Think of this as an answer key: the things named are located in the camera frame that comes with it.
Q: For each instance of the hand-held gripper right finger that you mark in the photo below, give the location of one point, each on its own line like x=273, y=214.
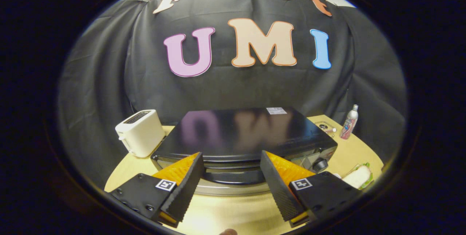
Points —
x=278, y=187

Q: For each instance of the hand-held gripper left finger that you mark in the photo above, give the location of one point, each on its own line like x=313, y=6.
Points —
x=187, y=187

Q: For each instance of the black toaster oven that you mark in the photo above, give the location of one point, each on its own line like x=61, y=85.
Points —
x=240, y=133

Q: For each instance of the lettuce sandwich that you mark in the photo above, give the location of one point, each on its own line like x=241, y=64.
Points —
x=358, y=176

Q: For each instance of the white pop-up toaster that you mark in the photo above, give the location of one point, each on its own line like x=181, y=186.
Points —
x=142, y=133

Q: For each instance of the white rectangular tray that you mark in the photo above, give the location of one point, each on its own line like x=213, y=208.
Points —
x=337, y=175

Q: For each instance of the clear plastic container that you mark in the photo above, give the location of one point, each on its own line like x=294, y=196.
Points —
x=324, y=126

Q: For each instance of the pink white spray bottle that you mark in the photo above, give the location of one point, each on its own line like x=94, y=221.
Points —
x=349, y=124

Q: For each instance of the black backdrop cloth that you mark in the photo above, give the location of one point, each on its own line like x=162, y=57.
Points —
x=236, y=89

